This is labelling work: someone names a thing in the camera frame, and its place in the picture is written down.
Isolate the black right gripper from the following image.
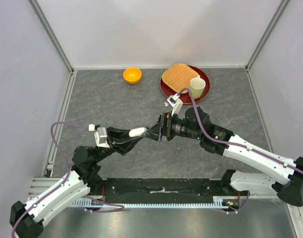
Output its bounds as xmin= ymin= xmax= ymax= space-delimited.
xmin=142 ymin=111 xmax=202 ymax=142

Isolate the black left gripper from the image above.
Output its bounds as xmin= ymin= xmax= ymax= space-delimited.
xmin=93 ymin=126 xmax=143 ymax=164

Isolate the white earbud charging case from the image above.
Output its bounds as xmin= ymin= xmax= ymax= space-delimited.
xmin=129 ymin=127 xmax=148 ymax=137

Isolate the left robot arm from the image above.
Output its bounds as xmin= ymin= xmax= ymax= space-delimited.
xmin=9 ymin=124 xmax=147 ymax=238

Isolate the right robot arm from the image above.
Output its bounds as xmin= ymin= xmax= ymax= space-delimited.
xmin=144 ymin=107 xmax=303 ymax=207

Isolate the dark red round tray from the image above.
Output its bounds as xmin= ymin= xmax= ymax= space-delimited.
xmin=160 ymin=65 xmax=211 ymax=105

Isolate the woven bamboo tray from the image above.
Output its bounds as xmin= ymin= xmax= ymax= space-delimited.
xmin=161 ymin=63 xmax=200 ymax=93

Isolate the pale green cup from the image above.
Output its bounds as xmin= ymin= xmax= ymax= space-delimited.
xmin=189 ymin=77 xmax=206 ymax=99

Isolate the orange plastic bowl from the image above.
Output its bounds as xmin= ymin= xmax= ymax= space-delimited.
xmin=123 ymin=67 xmax=142 ymax=84

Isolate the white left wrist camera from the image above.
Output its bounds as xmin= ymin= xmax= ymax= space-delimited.
xmin=94 ymin=127 xmax=110 ymax=148

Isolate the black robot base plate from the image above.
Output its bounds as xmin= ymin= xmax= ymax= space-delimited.
xmin=89 ymin=178 xmax=248 ymax=205

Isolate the light blue cable duct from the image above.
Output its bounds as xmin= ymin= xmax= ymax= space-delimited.
xmin=68 ymin=198 xmax=228 ymax=209

